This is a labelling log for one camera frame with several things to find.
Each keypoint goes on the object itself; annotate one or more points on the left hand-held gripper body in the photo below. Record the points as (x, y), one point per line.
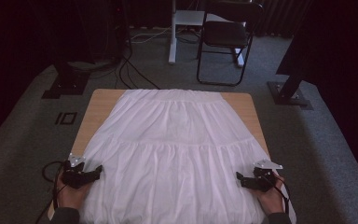
(74, 177)

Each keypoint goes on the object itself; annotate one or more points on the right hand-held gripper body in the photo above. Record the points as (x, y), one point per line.
(262, 182)

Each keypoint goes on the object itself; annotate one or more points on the white desk frame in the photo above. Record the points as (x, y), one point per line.
(173, 37)

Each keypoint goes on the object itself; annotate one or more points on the white tiered skirt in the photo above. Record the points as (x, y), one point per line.
(174, 149)

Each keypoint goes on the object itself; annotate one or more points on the person's right hand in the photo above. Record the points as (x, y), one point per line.
(272, 200)

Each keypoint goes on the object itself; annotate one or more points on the black stand base left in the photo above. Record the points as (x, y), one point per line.
(66, 84)

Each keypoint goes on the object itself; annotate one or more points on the black stand base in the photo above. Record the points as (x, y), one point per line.
(289, 93)
(66, 84)

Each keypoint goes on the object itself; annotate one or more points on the dark equipment rack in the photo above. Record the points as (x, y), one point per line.
(105, 31)

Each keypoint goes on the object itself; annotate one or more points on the black stand base right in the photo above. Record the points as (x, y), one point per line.
(289, 93)

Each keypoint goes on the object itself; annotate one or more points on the person's left hand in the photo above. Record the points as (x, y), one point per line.
(71, 197)

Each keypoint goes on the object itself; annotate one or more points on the black folding chair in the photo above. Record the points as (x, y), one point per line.
(225, 34)

